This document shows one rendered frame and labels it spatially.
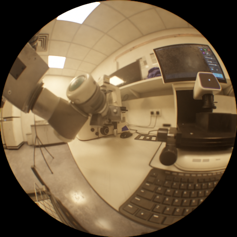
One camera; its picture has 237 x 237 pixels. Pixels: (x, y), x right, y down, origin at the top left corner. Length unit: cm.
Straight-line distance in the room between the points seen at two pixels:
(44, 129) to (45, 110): 246
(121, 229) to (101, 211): 28
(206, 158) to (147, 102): 87
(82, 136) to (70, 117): 31
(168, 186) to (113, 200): 11
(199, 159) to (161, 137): 14
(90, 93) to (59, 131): 12
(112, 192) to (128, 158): 15
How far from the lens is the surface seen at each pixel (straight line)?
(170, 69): 44
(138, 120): 101
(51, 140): 266
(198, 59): 53
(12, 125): 313
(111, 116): 29
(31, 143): 330
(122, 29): 194
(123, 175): 21
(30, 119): 343
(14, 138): 318
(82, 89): 15
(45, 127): 260
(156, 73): 83
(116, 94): 73
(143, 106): 97
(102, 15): 184
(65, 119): 18
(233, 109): 136
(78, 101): 16
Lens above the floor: 91
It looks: 3 degrees down
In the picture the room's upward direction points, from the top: 2 degrees counter-clockwise
